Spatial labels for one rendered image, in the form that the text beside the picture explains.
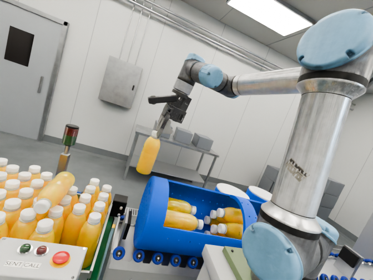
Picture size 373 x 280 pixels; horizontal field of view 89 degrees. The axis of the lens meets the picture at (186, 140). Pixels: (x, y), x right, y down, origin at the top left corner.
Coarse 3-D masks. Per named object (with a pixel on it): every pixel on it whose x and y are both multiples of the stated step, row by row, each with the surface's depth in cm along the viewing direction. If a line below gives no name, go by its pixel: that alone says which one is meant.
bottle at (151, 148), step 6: (150, 138) 81; (156, 138) 80; (144, 144) 82; (150, 144) 80; (156, 144) 80; (144, 150) 81; (150, 150) 80; (156, 150) 81; (144, 156) 81; (150, 156) 81; (156, 156) 83; (138, 162) 84; (144, 162) 82; (150, 162) 82; (138, 168) 83; (144, 168) 82; (150, 168) 84
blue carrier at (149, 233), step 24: (144, 192) 89; (168, 192) 73; (192, 192) 95; (216, 192) 92; (144, 216) 71; (144, 240) 67; (168, 240) 69; (192, 240) 71; (216, 240) 73; (240, 240) 76
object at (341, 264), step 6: (348, 246) 118; (342, 252) 117; (348, 252) 114; (354, 252) 113; (342, 258) 116; (348, 258) 113; (354, 258) 111; (360, 258) 109; (336, 264) 119; (342, 264) 116; (348, 264) 114; (354, 264) 110; (342, 270) 116; (348, 270) 113; (354, 270) 110; (348, 276) 112
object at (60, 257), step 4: (60, 252) 47; (64, 252) 47; (56, 256) 46; (60, 256) 46; (64, 256) 46; (68, 256) 47; (52, 260) 45; (56, 260) 45; (60, 260) 45; (64, 260) 46
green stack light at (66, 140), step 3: (63, 135) 98; (66, 135) 97; (63, 138) 98; (66, 138) 97; (69, 138) 98; (72, 138) 99; (75, 138) 100; (63, 141) 98; (66, 141) 98; (69, 141) 98; (72, 141) 99; (75, 141) 101; (66, 144) 98; (69, 144) 99; (72, 144) 100
